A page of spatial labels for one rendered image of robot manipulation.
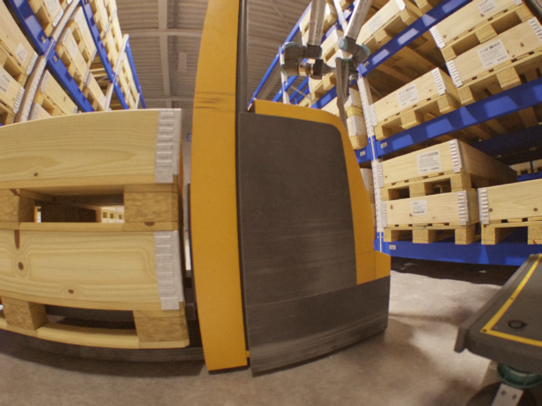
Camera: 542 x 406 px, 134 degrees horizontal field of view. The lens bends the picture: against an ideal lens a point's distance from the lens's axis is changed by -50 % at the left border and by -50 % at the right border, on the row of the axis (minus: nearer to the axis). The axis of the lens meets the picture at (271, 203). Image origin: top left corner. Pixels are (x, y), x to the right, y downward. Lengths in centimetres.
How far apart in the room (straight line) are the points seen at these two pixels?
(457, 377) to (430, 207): 123
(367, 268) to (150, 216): 72
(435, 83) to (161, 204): 182
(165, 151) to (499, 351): 79
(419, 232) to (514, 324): 146
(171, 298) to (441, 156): 168
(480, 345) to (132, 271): 73
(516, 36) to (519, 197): 97
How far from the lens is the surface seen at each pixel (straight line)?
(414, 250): 196
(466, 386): 82
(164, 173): 63
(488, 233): 160
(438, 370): 87
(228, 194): 68
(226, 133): 73
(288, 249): 68
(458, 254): 176
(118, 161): 67
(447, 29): 201
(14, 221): 84
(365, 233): 84
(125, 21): 1012
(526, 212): 153
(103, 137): 71
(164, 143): 65
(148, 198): 63
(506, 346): 39
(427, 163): 179
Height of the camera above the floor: 51
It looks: 4 degrees up
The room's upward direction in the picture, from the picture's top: 3 degrees counter-clockwise
